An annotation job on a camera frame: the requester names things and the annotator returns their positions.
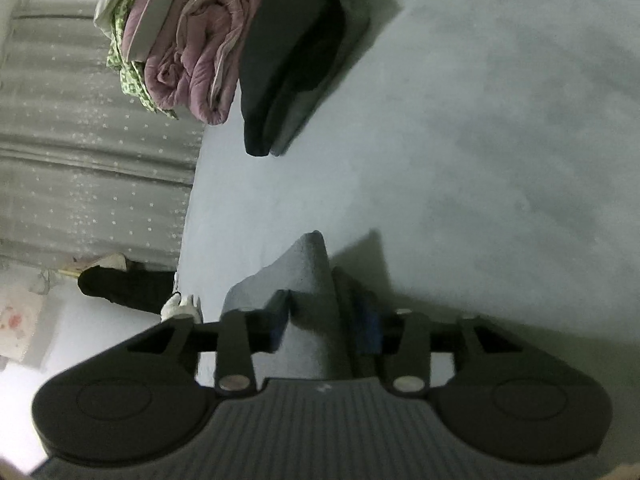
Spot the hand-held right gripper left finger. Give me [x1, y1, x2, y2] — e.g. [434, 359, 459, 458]
[127, 290, 292, 395]

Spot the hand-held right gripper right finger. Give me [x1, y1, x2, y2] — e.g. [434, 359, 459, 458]
[350, 300, 521, 395]

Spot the grey t-shirt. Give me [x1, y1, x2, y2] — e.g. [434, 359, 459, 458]
[197, 231, 391, 386]

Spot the white plush dog toy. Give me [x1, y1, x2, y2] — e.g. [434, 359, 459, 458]
[160, 292, 203, 323]

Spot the black hanging garment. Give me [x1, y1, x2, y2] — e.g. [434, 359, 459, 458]
[77, 266, 178, 313]

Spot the bed with grey sheet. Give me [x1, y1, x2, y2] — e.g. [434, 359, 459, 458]
[177, 0, 640, 391]

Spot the grey star-print curtain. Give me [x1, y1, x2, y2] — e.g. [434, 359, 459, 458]
[0, 0, 206, 273]

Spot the white plastic bag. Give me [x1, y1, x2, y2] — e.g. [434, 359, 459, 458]
[0, 287, 51, 361]

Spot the folded black garment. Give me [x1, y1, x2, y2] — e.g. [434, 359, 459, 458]
[239, 0, 347, 157]

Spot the green patterned cloth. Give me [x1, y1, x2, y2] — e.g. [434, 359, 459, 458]
[106, 0, 178, 120]

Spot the pink folded quilt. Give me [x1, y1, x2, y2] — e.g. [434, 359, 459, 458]
[145, 0, 263, 126]

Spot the pink pillow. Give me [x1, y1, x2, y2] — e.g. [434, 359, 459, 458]
[122, 0, 188, 61]

